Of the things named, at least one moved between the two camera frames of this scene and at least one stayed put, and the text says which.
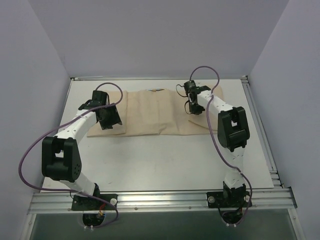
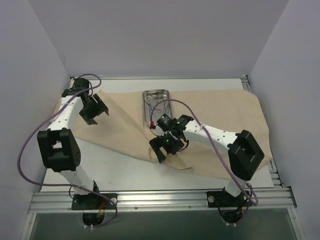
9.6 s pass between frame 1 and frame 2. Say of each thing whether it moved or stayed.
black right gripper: moved
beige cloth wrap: moved
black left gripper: moved
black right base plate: stayed
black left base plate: stayed
